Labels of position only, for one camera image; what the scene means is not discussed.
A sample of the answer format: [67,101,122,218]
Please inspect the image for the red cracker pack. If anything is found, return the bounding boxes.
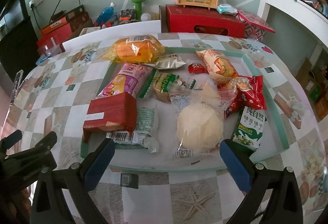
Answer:
[82,92,137,143]

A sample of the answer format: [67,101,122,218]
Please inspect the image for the black cabinet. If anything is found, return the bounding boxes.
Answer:
[1,0,40,80]

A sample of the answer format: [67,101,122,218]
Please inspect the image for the red box under orange box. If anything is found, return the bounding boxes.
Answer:
[37,23,73,48]

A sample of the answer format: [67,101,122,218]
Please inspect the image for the clear plastic box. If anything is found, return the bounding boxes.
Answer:
[37,37,65,59]

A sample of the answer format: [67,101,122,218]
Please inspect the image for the green biscuit pack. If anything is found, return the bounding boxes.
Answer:
[230,106,267,155]

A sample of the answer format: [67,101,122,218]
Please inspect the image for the wet wipes pack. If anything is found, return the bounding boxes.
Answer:
[217,3,238,16]

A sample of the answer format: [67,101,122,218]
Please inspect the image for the orange bread bag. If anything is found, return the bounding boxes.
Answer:
[102,34,165,63]

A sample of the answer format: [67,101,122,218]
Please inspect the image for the wall power socket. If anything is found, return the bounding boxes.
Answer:
[29,0,43,9]

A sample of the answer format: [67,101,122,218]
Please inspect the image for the green white snack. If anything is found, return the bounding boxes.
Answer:
[106,106,159,154]

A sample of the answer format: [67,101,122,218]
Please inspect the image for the orange flat box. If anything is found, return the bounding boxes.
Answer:
[40,16,67,37]

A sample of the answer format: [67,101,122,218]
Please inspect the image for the blue bottle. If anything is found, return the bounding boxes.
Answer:
[94,2,115,27]

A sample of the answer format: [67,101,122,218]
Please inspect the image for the card game box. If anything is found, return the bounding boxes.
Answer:
[80,27,101,36]

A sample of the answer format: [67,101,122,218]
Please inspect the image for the checkered tablecloth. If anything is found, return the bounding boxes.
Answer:
[3,33,327,223]

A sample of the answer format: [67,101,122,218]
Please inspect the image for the green cake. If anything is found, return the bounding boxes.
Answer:
[138,69,196,104]

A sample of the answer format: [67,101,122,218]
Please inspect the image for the green dumbbell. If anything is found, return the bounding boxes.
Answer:
[131,0,146,20]

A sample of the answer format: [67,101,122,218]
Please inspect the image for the pile of toys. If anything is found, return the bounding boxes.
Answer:
[101,9,137,29]

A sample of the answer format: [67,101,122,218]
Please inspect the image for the red patterned flat box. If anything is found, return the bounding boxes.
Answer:
[236,9,275,42]

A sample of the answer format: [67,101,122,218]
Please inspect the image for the long beige snack bag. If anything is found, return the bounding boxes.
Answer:
[196,49,238,84]

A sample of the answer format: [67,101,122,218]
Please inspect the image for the small red candy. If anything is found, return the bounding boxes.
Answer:
[188,63,208,74]

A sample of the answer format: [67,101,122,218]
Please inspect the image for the white tray with green rim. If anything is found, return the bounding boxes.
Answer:
[80,47,289,172]

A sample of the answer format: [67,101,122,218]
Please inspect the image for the white shelf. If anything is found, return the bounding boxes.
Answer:
[257,0,328,52]

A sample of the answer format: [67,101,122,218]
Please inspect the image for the pink snack bag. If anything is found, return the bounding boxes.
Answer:
[97,63,156,98]

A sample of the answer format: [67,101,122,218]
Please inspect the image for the large red gift box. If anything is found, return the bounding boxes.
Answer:
[166,4,245,38]

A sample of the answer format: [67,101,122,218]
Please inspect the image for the round white bun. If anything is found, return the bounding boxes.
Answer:
[169,81,237,158]

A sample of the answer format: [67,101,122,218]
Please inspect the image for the silver beige snack bag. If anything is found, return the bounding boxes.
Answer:
[144,54,186,70]

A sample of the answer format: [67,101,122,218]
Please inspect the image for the red snack bag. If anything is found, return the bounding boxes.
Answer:
[217,75,267,118]

